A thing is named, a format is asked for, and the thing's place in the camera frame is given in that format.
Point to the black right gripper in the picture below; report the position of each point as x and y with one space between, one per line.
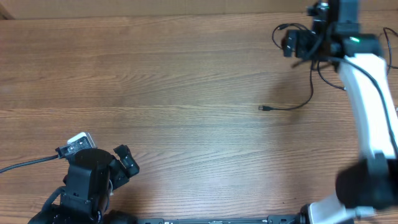
301 52

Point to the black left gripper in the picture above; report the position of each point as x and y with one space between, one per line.
121 175

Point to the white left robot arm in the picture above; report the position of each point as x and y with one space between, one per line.
93 175

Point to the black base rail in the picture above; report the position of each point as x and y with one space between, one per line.
217 221

